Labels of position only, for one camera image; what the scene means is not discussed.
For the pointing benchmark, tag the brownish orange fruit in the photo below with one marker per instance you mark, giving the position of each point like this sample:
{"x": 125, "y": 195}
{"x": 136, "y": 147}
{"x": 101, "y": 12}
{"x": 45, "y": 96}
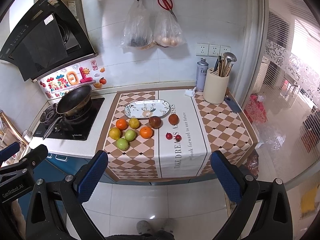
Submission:
{"x": 173, "y": 119}

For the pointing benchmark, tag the red handled scissors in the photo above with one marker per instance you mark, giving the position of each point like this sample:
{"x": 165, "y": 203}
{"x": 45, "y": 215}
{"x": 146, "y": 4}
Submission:
{"x": 168, "y": 6}

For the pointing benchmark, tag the red patterned bag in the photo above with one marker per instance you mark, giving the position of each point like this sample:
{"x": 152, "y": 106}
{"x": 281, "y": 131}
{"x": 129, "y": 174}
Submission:
{"x": 255, "y": 110}

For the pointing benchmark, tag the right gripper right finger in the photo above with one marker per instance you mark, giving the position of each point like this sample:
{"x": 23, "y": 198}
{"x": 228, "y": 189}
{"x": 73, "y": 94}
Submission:
{"x": 274, "y": 220}

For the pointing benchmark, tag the plastic bag with dark contents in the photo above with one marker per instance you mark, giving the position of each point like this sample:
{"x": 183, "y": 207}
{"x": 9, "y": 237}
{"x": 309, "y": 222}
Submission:
{"x": 137, "y": 31}

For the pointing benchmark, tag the green apple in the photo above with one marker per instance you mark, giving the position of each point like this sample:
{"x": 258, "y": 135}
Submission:
{"x": 130, "y": 135}
{"x": 122, "y": 144}

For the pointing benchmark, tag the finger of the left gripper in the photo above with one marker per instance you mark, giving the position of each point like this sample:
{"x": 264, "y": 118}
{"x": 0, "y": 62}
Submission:
{"x": 28, "y": 162}
{"x": 9, "y": 151}

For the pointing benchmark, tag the white wall power sockets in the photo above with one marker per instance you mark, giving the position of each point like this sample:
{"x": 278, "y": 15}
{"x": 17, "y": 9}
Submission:
{"x": 211, "y": 50}

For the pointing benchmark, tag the cream utensil holder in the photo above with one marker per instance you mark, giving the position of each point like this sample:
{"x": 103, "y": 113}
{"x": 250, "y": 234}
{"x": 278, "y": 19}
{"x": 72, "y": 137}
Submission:
{"x": 215, "y": 87}

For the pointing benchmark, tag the dark red apple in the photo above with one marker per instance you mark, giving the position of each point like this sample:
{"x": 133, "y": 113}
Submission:
{"x": 155, "y": 122}

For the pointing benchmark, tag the plastic bag with eggs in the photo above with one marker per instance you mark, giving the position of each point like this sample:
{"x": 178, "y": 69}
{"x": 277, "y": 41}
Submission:
{"x": 167, "y": 31}

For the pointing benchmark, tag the orange tangerine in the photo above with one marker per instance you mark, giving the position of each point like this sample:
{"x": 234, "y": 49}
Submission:
{"x": 146, "y": 132}
{"x": 121, "y": 124}

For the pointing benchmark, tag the white crumpled tissue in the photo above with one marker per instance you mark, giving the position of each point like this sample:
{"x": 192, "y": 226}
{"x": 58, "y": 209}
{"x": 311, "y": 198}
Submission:
{"x": 190, "y": 92}

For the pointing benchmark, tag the grey spray can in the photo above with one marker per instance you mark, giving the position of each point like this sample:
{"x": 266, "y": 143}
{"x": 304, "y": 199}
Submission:
{"x": 201, "y": 73}

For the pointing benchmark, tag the floral oval ceramic plate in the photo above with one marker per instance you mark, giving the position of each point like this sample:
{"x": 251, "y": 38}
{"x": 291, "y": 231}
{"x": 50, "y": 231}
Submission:
{"x": 147, "y": 108}

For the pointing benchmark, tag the black frying pan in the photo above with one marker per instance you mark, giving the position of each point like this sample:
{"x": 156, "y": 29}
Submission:
{"x": 70, "y": 104}

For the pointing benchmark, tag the checkered brown table mat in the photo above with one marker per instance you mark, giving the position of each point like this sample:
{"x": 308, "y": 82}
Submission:
{"x": 204, "y": 128}

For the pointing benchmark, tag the yellow orange citrus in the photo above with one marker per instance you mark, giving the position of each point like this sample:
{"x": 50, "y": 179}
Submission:
{"x": 114, "y": 133}

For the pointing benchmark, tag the metal ladle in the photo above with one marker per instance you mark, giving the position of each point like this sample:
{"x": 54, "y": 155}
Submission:
{"x": 229, "y": 59}

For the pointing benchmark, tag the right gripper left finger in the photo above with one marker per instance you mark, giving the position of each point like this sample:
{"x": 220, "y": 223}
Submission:
{"x": 44, "y": 220}

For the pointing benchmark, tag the colourful wall sticker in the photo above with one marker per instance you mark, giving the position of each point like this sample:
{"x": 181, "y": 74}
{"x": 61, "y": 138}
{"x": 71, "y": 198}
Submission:
{"x": 60, "y": 82}

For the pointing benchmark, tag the red cherry tomato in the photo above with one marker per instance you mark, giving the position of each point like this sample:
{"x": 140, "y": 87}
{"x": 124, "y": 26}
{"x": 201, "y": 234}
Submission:
{"x": 178, "y": 138}
{"x": 169, "y": 136}

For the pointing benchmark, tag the black range hood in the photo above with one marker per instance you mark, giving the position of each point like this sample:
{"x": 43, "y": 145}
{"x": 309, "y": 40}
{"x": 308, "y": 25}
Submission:
{"x": 47, "y": 38}

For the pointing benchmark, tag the yellow lemon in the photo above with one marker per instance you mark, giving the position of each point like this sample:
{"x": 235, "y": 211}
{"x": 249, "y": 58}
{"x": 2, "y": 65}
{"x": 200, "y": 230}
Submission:
{"x": 134, "y": 123}

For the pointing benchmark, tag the black gas stove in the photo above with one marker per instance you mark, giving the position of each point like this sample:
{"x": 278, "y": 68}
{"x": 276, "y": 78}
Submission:
{"x": 75, "y": 127}

